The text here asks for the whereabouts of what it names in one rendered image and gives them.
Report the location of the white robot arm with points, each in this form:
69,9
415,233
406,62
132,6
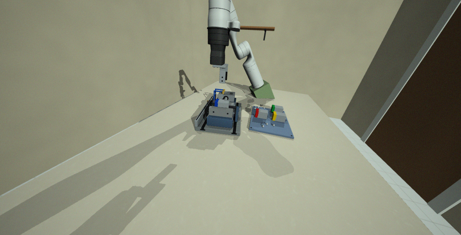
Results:
243,49

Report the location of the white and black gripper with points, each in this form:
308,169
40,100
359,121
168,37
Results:
219,26

